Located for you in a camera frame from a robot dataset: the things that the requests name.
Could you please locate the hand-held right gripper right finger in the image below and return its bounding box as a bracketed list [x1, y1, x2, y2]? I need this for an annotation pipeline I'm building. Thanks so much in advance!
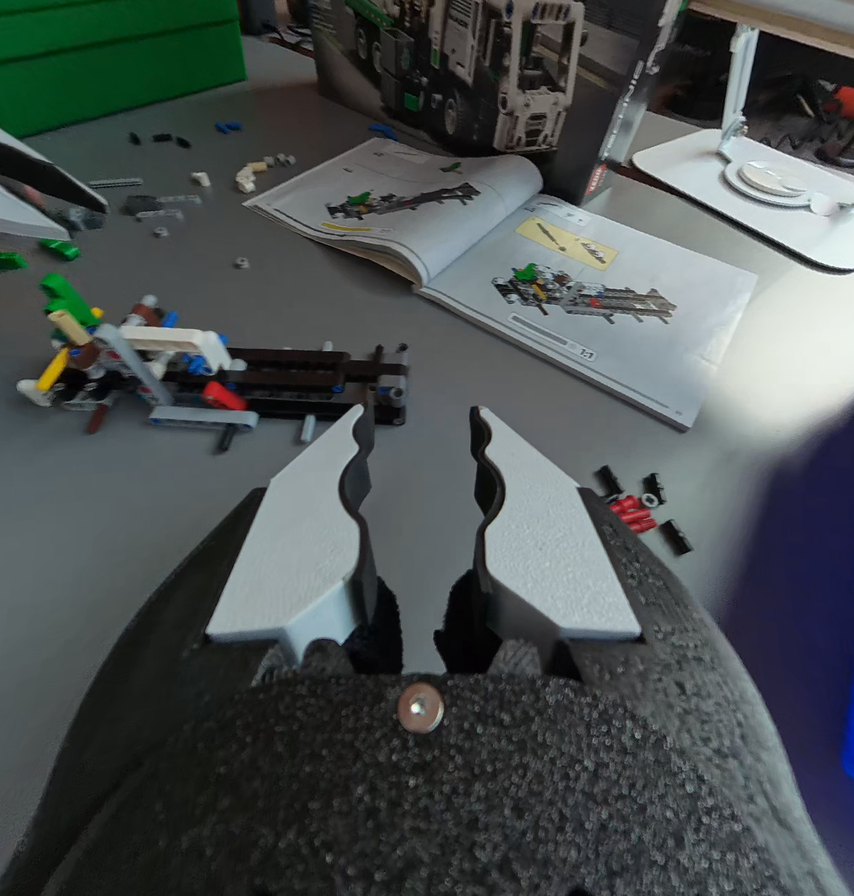
[469, 406, 642, 641]

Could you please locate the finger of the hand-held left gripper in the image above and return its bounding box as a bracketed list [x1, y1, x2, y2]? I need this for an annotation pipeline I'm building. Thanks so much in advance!
[0, 115, 110, 213]
[0, 175, 72, 242]

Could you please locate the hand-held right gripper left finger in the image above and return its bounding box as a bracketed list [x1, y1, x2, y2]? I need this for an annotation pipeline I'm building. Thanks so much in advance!
[206, 405, 379, 666]

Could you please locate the lego truck chassis assembly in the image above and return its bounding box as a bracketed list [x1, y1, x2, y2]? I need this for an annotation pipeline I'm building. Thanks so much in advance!
[17, 273, 408, 452]

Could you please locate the open lego instruction booklet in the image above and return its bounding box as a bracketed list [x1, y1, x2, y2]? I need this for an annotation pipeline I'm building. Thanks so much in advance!
[243, 136, 758, 429]

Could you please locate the lego truck set box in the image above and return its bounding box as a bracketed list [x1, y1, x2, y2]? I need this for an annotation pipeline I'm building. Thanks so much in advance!
[311, 0, 688, 205]

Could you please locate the small red black assembly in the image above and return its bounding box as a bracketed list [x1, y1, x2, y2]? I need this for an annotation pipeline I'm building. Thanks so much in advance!
[595, 465, 694, 557]

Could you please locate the green storage box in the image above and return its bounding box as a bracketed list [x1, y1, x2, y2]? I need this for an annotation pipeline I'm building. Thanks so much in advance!
[0, 0, 249, 139]

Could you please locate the white desk lamp base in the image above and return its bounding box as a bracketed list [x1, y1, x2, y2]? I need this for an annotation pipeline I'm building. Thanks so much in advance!
[633, 24, 854, 272]

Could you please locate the wooden shelf board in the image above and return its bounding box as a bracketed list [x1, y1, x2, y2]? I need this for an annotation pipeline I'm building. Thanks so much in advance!
[686, 0, 854, 65]

